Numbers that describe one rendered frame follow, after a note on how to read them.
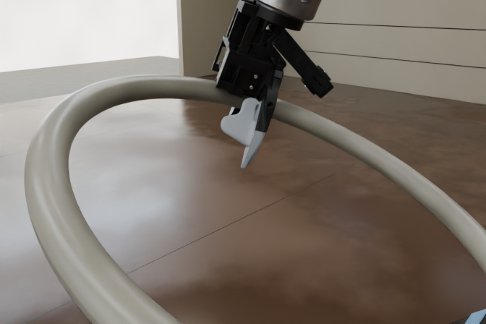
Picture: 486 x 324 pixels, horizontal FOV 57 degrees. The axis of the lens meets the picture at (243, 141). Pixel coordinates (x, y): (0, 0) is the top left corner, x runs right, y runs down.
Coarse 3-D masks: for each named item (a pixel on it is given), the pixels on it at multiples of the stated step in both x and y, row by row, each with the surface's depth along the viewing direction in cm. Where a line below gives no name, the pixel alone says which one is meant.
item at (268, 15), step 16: (240, 0) 57; (256, 0) 58; (240, 16) 57; (256, 16) 56; (272, 16) 55; (240, 32) 58; (256, 32) 57; (272, 32) 58; (240, 48) 58; (256, 48) 58; (272, 48) 58; (224, 64) 56; (240, 64) 57; (256, 64) 57; (272, 64) 57; (224, 80) 59; (240, 80) 58; (256, 80) 59; (240, 96) 59
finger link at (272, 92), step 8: (272, 80) 58; (280, 80) 58; (272, 88) 58; (264, 96) 58; (272, 96) 57; (264, 104) 58; (272, 104) 58; (264, 112) 58; (272, 112) 57; (264, 120) 58; (256, 128) 58; (264, 128) 58
